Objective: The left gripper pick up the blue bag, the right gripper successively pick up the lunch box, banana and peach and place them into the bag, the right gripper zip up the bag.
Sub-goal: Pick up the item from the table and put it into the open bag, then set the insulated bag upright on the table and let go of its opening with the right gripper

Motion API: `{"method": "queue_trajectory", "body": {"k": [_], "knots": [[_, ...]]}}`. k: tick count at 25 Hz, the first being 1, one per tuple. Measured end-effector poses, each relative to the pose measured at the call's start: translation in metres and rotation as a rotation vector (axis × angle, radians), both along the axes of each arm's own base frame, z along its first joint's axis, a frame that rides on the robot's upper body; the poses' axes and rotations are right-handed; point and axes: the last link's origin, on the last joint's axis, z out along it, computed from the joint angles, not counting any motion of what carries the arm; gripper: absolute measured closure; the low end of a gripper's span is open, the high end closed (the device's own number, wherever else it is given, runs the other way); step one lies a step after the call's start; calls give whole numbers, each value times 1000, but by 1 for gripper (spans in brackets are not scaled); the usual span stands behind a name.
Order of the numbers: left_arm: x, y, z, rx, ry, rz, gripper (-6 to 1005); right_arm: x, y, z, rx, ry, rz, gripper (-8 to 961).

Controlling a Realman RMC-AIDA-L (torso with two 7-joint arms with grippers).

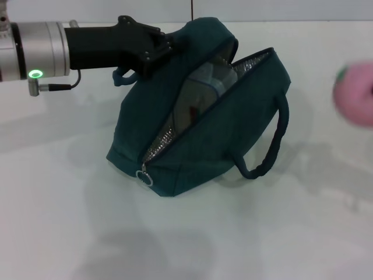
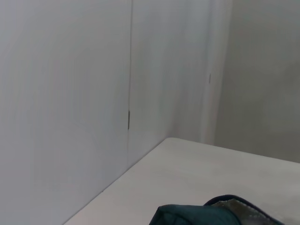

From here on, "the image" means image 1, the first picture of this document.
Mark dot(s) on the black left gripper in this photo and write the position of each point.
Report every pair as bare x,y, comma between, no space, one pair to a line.
102,48

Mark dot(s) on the clear plastic blue-rimmed food box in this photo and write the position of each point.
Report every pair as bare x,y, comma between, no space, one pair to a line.
212,78

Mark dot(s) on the dark teal fabric lunch bag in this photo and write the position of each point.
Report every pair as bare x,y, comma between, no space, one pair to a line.
218,140

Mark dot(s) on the pink toy peach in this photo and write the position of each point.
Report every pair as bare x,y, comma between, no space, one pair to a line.
354,93

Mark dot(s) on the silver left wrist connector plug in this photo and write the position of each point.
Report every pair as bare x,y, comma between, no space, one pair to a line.
73,23

